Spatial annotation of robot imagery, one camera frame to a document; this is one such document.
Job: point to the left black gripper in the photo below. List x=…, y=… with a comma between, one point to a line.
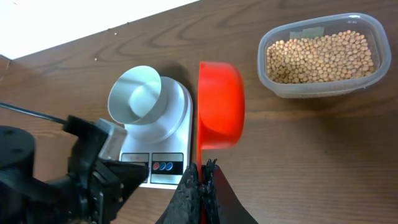
x=97, y=195

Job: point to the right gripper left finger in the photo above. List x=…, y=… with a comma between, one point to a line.
x=185, y=205

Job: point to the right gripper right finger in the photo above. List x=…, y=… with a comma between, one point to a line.
x=221, y=204

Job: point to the red plastic scoop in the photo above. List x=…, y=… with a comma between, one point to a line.
x=220, y=107

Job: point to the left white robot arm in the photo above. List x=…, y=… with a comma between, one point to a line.
x=25, y=199

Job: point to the white digital kitchen scale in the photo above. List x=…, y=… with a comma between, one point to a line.
x=163, y=146

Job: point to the grey round bowl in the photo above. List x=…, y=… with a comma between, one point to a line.
x=138, y=96

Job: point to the clear plastic container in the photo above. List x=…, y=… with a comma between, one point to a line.
x=317, y=27

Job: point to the soybeans in container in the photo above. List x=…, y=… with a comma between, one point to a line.
x=329, y=58

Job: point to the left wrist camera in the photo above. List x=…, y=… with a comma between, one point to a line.
x=100, y=139

